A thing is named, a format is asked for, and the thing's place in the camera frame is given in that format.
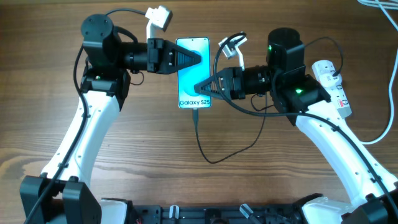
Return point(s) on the white power strip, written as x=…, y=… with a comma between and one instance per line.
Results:
x=338, y=96

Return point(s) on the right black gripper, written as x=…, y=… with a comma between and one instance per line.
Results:
x=238, y=93

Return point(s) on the turquoise Galaxy S25 smartphone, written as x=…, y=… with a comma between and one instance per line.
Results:
x=189, y=77

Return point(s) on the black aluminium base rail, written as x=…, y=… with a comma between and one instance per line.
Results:
x=217, y=214

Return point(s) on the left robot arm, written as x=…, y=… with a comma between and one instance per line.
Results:
x=61, y=193

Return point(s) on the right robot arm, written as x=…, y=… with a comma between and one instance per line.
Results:
x=372, y=190

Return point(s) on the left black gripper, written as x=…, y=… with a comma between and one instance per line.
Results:
x=160, y=56

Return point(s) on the white USB charger plug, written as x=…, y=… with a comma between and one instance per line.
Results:
x=327, y=80

